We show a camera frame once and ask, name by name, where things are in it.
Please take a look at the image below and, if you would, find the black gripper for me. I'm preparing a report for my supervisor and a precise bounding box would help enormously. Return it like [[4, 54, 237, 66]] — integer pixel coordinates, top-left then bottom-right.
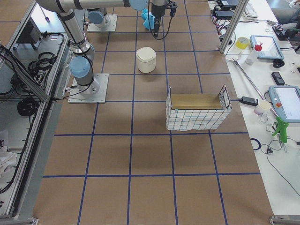
[[151, 0, 167, 38]]

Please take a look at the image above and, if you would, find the white trash can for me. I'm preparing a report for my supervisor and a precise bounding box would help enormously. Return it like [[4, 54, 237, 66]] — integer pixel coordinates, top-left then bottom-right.
[[135, 46, 156, 73]]

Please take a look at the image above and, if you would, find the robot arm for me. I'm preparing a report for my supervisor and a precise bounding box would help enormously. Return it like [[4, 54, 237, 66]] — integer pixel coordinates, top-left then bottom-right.
[[37, 0, 167, 97]]

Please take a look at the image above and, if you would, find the blue teddy bear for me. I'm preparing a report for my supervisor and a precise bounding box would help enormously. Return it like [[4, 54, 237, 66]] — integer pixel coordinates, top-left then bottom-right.
[[141, 8, 155, 30]]

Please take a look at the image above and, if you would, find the long metal rod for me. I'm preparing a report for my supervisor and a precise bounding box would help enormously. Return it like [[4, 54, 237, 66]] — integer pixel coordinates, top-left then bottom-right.
[[226, 57, 281, 118]]

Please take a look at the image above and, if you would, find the yellow tape roll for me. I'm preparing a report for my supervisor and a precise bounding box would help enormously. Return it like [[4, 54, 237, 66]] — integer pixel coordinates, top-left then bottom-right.
[[235, 37, 249, 49]]

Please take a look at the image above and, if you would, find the clear bottle with red cap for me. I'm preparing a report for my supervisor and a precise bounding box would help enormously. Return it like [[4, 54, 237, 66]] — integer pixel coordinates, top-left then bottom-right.
[[245, 42, 262, 66]]

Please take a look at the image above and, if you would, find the wooden box with grid cloth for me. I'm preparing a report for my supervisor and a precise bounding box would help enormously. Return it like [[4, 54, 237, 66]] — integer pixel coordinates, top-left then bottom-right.
[[166, 85, 232, 131]]

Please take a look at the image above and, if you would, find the left teach pendant tablet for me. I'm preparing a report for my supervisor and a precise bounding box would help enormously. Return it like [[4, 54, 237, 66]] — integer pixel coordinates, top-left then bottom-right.
[[250, 35, 284, 60]]

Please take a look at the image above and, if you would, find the teach pendant tablet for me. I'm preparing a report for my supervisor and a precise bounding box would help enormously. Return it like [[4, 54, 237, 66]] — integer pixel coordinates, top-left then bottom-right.
[[269, 85, 300, 123], [250, 35, 284, 60]]

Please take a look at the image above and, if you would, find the black power adapter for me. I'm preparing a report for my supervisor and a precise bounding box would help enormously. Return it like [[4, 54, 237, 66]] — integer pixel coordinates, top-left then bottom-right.
[[238, 96, 258, 106]]

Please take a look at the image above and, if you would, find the black round cap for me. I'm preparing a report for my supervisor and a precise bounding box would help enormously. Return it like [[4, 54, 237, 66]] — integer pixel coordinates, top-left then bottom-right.
[[272, 59, 285, 68]]

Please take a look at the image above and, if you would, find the black remote control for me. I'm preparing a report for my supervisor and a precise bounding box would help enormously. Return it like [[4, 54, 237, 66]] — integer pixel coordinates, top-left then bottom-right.
[[271, 72, 285, 86]]

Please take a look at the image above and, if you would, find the white paper cup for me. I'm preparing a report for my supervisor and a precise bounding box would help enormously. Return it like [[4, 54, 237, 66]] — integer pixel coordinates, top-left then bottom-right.
[[254, 100, 271, 115]]

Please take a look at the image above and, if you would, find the right teach pendant tablet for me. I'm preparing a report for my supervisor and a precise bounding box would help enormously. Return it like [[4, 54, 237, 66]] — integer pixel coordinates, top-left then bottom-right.
[[269, 85, 300, 123]]

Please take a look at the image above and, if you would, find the green plastic gun tool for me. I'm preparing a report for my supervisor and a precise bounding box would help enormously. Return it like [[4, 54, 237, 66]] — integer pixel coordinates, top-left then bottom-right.
[[272, 116, 289, 143]]

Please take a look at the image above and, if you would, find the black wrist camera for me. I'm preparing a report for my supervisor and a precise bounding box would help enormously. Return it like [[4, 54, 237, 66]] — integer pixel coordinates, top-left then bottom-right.
[[166, 0, 178, 17]]

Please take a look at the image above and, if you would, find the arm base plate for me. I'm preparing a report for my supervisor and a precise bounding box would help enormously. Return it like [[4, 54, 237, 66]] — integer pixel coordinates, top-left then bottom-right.
[[68, 74, 109, 104], [87, 11, 118, 33]]

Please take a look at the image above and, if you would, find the aluminium frame post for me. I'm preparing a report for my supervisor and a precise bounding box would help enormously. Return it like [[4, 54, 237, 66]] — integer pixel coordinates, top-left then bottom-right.
[[219, 0, 248, 53]]

